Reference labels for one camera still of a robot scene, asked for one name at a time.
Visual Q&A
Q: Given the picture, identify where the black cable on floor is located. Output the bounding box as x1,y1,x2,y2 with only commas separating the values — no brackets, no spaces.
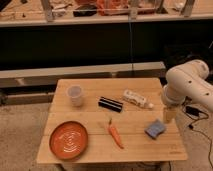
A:
181,105,213,168

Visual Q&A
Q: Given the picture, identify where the blue sponge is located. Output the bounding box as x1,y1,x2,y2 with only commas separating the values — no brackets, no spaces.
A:
145,120,166,139

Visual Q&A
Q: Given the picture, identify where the wooden table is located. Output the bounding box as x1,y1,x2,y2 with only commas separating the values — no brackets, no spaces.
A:
37,78,187,164

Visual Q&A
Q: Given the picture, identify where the translucent plastic cup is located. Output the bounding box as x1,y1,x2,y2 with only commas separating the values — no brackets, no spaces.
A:
67,85,83,107

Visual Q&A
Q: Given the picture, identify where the white tube bottle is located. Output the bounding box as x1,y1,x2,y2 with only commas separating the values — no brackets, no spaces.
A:
123,90,154,109

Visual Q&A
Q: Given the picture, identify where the long metal shelf beam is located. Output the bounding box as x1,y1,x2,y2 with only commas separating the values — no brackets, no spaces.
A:
0,61,166,88

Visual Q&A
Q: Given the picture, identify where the orange ceramic bowl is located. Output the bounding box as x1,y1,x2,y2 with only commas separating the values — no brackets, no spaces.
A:
49,121,88,160

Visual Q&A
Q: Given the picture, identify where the orange carrot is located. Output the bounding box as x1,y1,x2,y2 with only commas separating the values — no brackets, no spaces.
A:
108,121,124,149

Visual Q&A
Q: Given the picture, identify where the orange object on shelf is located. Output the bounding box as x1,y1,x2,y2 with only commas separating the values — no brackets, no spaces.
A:
96,0,128,16

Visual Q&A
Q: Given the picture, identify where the black rectangular box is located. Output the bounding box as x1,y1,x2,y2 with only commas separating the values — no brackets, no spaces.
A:
98,97,123,112

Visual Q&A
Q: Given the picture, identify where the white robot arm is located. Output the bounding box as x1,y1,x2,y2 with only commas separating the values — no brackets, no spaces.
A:
161,60,213,123

